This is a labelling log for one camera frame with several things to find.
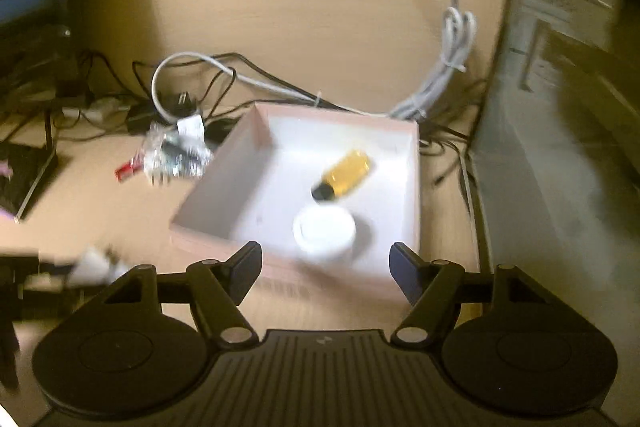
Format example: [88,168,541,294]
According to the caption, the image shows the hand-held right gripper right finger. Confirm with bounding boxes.
[389,242,556,348]

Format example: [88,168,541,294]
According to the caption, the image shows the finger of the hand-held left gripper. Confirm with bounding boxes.
[0,252,76,280]

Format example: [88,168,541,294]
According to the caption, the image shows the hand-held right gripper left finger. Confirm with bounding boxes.
[102,242,264,349]

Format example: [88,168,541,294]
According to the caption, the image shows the small white object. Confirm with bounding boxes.
[70,246,121,285]

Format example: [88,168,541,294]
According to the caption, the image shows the pink cardboard box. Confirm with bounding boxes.
[169,102,422,305]

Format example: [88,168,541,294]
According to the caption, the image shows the clear wrapper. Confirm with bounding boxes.
[142,122,216,188]

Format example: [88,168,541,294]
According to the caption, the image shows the white round jar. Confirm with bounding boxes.
[292,204,358,264]

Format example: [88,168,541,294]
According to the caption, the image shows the black notebook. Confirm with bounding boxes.
[0,139,59,223]

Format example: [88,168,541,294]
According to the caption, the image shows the yellow bottle with black cap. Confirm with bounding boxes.
[310,149,375,204]

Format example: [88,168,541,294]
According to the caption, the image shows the small red packet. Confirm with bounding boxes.
[115,159,147,182]

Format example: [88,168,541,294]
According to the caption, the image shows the small white plug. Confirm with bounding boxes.
[177,117,206,142]

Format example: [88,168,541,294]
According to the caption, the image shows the white power strip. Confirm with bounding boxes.
[62,98,132,122]

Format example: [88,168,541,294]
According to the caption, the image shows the black power adapter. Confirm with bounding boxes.
[171,91,202,118]

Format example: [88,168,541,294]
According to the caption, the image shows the black computer monitor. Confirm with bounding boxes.
[470,0,640,308]

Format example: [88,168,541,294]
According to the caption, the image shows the white cable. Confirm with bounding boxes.
[150,0,478,122]

